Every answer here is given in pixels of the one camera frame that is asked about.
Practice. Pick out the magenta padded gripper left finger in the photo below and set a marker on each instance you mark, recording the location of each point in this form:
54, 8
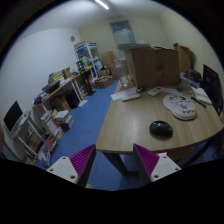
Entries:
75, 168

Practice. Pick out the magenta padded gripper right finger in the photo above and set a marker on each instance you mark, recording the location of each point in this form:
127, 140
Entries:
153, 167

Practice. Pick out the black computer mouse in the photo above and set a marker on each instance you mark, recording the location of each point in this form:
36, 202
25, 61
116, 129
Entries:
161, 128

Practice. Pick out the white cartoon mouse pad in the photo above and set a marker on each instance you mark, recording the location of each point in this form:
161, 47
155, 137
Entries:
180, 106

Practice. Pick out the white shelf rack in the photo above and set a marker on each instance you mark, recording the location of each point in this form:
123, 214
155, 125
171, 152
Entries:
32, 138

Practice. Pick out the wooden table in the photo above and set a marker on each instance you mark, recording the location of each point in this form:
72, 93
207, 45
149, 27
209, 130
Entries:
127, 123

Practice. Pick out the white remote control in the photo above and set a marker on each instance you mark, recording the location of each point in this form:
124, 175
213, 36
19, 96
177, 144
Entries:
155, 91

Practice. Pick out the wooden side desk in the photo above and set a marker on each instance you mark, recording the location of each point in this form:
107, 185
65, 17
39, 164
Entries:
71, 82

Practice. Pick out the white paper sheet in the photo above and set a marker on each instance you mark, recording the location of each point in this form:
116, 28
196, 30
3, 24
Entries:
124, 93

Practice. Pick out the black pen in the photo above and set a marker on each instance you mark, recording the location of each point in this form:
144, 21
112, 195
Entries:
198, 101

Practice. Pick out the white monitor left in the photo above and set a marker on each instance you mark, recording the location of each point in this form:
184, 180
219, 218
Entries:
12, 119

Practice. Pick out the white notebook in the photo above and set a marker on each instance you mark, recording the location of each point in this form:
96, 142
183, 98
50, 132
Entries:
201, 95

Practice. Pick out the cardboard box on floor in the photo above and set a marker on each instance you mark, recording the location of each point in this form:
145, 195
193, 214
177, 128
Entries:
103, 82

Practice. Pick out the black monitor right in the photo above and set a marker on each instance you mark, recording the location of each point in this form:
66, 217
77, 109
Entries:
212, 86

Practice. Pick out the large cardboard box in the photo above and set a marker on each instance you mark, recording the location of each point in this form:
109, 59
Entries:
150, 67

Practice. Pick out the tall cardboard box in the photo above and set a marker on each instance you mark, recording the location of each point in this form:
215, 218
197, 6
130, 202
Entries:
184, 56

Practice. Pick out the window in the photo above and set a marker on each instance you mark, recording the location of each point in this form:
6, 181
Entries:
122, 32

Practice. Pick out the ceiling light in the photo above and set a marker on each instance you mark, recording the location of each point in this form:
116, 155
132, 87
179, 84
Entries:
102, 4

